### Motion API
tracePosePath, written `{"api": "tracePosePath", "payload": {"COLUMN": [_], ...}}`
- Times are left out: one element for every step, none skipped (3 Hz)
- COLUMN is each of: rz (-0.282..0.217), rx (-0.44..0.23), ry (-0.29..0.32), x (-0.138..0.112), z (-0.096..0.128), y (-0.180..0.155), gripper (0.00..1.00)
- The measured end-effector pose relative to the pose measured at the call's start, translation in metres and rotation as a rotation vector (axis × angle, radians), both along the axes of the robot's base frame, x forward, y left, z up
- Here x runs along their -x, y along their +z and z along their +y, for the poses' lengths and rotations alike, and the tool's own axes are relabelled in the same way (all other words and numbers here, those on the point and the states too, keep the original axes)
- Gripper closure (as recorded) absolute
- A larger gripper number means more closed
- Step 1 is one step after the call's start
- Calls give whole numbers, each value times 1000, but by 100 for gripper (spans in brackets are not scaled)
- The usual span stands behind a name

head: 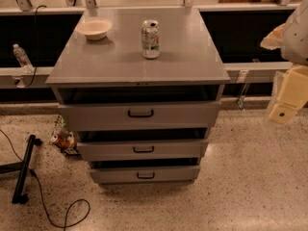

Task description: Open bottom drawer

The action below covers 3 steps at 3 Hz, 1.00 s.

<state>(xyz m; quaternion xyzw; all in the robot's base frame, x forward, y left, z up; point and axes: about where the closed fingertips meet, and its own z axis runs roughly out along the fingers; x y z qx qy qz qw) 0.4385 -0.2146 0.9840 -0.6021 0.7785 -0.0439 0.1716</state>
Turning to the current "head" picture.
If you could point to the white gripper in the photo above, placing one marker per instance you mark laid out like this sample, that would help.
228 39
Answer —
295 38

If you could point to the grey bottom drawer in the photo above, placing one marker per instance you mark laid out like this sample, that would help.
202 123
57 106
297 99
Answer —
144 174

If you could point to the grey drawer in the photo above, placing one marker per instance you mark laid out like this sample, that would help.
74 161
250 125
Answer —
141 150
139 116
144 174

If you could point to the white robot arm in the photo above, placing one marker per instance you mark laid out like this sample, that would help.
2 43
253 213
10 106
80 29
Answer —
291 38

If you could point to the grey top drawer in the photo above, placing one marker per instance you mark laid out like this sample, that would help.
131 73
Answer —
139 116

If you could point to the grey middle drawer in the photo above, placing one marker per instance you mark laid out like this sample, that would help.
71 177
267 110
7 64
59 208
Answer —
141 150

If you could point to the grey drawer cabinet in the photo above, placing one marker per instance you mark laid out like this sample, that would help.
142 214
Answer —
113 70

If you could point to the white green soda can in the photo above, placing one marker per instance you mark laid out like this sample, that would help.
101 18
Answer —
150 32

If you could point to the beige bowl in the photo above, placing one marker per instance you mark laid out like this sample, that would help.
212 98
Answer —
95 29

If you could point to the orange snack bag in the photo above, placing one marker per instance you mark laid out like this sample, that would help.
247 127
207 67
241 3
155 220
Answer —
62 141

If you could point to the grey metal railing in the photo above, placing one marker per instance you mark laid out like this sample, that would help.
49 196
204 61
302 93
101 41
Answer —
263 73

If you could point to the clear plastic water bottle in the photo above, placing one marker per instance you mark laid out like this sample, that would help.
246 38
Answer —
23 59

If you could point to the black stand leg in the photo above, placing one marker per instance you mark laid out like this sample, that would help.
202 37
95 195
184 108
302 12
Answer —
22 167

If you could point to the metal clamp bracket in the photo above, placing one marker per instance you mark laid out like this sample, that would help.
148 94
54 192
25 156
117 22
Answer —
243 87

